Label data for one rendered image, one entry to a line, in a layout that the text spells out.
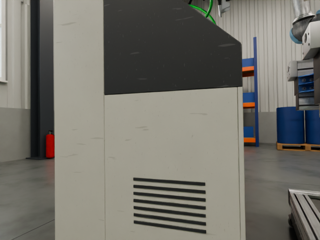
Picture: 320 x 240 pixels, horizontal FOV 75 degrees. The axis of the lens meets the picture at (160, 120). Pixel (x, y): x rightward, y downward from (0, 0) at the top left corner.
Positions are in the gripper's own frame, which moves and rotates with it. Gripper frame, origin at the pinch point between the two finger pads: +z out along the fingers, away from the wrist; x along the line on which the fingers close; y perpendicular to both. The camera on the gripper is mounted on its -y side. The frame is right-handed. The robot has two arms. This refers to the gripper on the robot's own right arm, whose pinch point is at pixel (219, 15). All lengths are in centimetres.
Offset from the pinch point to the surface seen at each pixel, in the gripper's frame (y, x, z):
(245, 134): 56, 533, 89
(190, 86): -11, -33, 43
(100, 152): -52, -33, 70
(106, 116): -48, -33, 54
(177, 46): -15.8, -33.2, 26.8
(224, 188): 1, -33, 82
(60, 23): -73, -33, 8
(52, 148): -323, 215, 103
